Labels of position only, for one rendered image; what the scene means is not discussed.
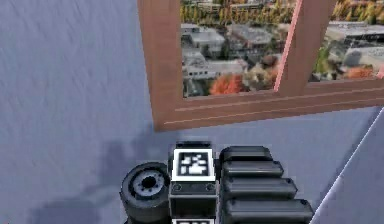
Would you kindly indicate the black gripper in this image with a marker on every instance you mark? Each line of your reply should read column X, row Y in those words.
column 146, row 193

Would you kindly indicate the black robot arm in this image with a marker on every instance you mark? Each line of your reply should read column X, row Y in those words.
column 256, row 193

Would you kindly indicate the brown wooden framed window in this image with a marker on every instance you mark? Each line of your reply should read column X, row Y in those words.
column 166, row 66

